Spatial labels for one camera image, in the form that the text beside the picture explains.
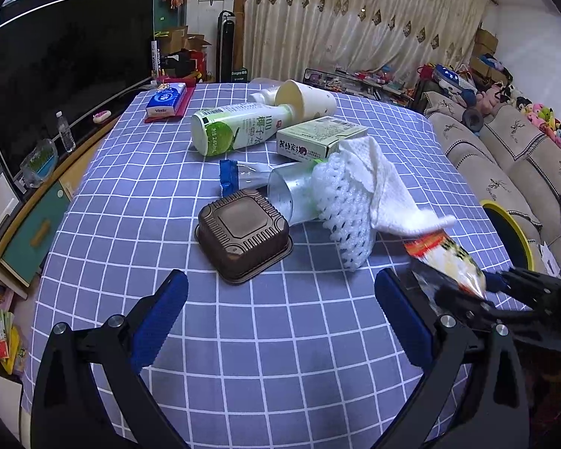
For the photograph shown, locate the red tray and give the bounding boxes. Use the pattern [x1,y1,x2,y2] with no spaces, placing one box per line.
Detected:
[144,84,197,125]

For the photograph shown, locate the large black television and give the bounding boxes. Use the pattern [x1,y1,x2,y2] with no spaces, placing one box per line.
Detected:
[0,0,157,189]

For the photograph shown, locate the low shelf with clutter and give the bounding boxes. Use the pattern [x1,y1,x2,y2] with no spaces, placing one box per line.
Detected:
[304,65,418,104]

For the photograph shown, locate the white knitted cloth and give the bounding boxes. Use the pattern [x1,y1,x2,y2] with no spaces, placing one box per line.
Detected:
[339,137,457,235]

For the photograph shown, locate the black bin with yellow rim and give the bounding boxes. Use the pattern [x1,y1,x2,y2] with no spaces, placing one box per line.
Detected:
[479,199,537,273]

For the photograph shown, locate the dark round cushion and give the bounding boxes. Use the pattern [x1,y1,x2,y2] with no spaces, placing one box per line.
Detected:
[463,107,485,132]

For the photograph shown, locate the brown plastic food tray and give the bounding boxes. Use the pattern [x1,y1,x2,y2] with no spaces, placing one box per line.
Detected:
[195,188,294,284]

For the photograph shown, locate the blue star print bag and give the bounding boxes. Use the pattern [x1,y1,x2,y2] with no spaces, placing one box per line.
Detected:
[432,63,478,93]

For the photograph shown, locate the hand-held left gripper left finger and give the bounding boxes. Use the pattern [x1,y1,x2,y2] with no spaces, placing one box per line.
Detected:
[30,269,190,449]

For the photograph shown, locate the blue tissue pack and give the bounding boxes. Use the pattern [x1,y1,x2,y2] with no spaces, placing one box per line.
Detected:
[146,83,188,119]

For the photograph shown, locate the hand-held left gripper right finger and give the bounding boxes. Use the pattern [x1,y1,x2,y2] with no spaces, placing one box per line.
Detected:
[374,269,531,449]

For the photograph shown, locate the small white bottle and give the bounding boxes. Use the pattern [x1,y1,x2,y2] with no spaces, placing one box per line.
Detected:
[249,86,281,106]

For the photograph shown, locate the beige patterned curtain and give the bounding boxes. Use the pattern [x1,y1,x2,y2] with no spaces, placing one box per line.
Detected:
[240,0,491,86]

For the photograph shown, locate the clear plastic cup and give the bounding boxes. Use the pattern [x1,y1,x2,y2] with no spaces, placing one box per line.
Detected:
[266,161,329,224]

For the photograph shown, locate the wooden television cabinet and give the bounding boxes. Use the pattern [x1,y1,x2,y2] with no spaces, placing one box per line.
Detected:
[0,86,156,300]

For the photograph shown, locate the green and white drink bottle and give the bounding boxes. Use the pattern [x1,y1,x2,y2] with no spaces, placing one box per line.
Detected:
[190,103,296,157]

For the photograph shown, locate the green cardboard box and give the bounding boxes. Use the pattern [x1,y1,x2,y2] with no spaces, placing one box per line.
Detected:
[276,116,369,163]

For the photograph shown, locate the pile of plush toys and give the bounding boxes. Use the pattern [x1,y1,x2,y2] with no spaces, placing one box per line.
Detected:
[477,82,561,157]

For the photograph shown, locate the stacked cardboard boxes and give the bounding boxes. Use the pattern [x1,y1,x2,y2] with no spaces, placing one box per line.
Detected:
[470,28,512,86]

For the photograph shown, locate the clear water bottle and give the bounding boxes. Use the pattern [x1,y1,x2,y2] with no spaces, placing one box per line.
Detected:
[56,111,76,153]

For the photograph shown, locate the blue checked tablecloth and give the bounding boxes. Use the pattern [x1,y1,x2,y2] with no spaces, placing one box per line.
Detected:
[21,82,543,449]

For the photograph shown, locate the pile of cardboard boxes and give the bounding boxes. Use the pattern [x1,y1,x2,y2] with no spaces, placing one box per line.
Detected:
[156,25,214,83]

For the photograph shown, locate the beige embroidered sofa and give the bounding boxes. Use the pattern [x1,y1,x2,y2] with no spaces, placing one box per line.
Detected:
[423,89,561,273]

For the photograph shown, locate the orange and white snack packet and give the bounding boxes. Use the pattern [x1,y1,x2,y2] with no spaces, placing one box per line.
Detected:
[403,236,489,301]

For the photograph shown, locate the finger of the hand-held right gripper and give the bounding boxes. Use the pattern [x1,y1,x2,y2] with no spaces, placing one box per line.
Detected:
[432,285,543,335]
[485,266,561,312]

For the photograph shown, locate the white foam fruit net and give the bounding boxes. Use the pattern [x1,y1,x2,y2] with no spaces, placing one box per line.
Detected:
[312,156,377,273]

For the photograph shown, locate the cream paper cup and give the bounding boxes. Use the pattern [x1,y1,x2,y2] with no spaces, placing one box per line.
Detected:
[275,79,337,121]

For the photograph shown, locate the blue snack wrapper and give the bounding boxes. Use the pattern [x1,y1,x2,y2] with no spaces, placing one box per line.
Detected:
[218,159,274,196]

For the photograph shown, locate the black tower fan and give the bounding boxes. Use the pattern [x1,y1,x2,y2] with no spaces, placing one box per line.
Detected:
[217,9,237,82]

